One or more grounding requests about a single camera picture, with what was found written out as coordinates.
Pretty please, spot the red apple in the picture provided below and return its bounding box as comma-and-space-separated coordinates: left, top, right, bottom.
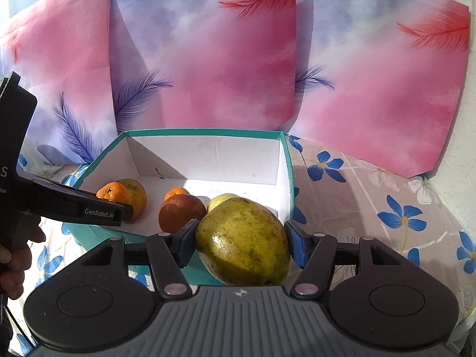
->
158, 194, 206, 234

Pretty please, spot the large yellow-green pear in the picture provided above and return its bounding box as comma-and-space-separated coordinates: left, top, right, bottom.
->
195, 198, 290, 286

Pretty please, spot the orange tangerine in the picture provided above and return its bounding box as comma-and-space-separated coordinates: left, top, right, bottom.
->
96, 181, 131, 205
163, 187, 189, 201

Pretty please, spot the person's left hand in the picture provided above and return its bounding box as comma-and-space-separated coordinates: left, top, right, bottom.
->
1, 214, 46, 300

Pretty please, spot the floral bed sheet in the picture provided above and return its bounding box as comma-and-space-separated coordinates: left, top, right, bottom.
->
12, 134, 475, 356

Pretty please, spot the green-brown apple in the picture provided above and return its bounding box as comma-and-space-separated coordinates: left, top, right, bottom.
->
118, 178, 148, 223

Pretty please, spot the small yellow pear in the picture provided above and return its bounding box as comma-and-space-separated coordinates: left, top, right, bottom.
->
206, 193, 237, 213

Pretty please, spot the teal cardboard box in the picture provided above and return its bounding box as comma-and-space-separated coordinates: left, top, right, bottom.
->
62, 128, 296, 287

